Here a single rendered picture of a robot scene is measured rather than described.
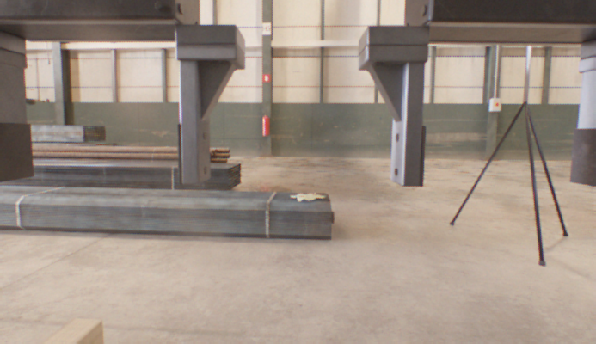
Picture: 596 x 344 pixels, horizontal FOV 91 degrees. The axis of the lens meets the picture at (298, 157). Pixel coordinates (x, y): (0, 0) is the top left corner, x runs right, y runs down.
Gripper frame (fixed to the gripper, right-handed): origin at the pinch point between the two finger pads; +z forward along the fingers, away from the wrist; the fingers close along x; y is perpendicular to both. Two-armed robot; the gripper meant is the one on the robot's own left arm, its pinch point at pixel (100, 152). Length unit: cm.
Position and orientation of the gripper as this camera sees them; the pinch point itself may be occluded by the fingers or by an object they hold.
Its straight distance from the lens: 25.0
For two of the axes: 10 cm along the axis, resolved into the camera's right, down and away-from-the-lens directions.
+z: -0.1, 10.0, 0.9
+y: 0.1, -0.9, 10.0
